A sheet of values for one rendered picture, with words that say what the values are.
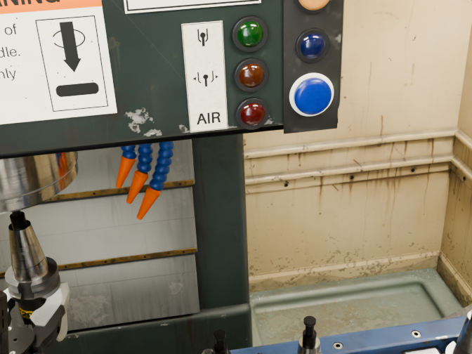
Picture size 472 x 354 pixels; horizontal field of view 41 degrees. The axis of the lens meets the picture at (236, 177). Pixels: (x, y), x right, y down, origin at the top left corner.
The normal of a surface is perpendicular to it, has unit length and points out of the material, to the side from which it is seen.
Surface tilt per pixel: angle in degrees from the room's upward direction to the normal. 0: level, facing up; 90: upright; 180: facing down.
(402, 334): 0
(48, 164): 90
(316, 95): 88
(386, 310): 0
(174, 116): 90
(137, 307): 89
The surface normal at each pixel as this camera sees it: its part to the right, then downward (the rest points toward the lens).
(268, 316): -0.04, -0.87
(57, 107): 0.16, 0.47
